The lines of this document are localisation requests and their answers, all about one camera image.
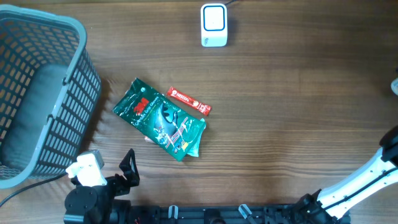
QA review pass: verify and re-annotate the green gloves package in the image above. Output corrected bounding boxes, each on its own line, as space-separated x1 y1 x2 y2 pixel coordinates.
113 78 201 161

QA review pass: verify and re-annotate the teal wet wipes pack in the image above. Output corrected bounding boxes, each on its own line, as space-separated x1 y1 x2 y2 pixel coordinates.
187 118 206 157

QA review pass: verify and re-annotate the red Nescafe stick sachet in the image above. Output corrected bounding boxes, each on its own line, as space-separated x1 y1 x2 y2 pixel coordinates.
167 86 211 116

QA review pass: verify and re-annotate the green lid plastic jar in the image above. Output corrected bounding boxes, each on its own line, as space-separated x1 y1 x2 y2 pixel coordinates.
391 78 398 95

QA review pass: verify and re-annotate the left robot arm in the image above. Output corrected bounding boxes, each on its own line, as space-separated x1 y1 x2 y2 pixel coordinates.
63 149 140 223

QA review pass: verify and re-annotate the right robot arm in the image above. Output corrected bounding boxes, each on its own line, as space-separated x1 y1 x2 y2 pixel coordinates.
290 127 397 223

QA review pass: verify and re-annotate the grey plastic mesh basket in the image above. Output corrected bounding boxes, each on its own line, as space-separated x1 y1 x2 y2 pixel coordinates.
1 4 101 189

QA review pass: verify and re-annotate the black left camera cable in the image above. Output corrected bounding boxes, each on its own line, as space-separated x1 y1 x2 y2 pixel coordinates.
0 172 68 208

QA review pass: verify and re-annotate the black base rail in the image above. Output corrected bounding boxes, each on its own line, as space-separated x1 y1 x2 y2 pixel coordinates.
130 203 351 224

